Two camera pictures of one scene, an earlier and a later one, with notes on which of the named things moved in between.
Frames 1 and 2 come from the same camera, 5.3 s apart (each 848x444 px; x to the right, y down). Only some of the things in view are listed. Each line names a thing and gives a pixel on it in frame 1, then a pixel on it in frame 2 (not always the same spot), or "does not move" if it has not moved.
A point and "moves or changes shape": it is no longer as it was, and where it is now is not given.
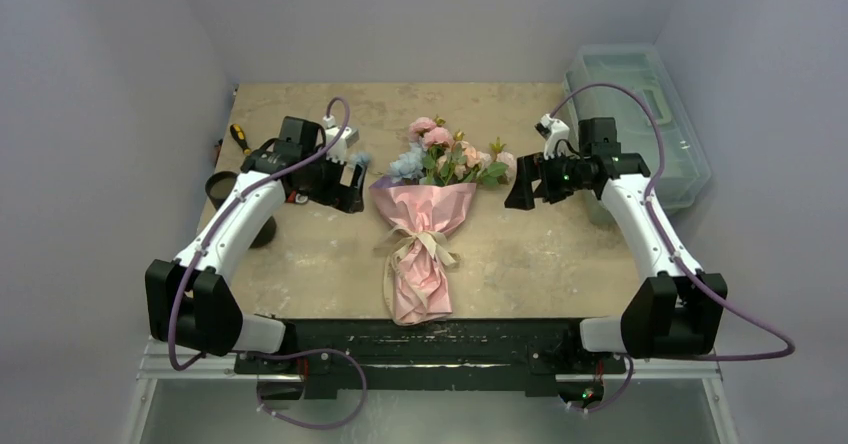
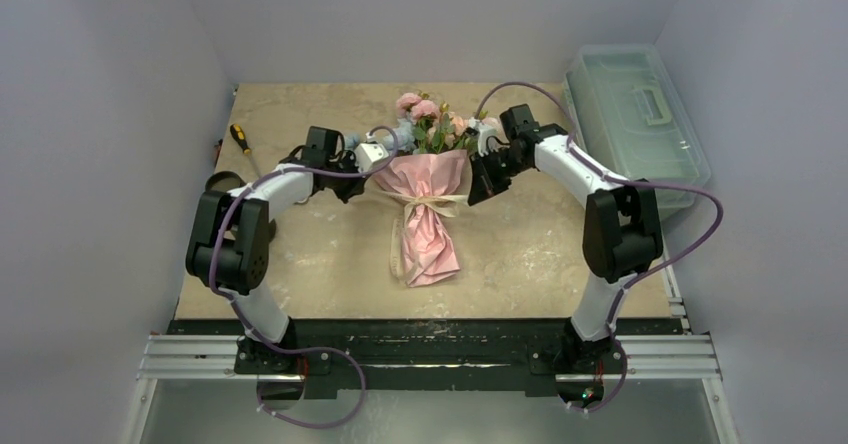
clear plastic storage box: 685,165 does not move
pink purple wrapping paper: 424,196 moves or changes shape
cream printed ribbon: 438,244 to 445,204
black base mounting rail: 337,355 does not move
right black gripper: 542,180 to 485,175
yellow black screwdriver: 240,135 does not move
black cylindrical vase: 217,183 does not move
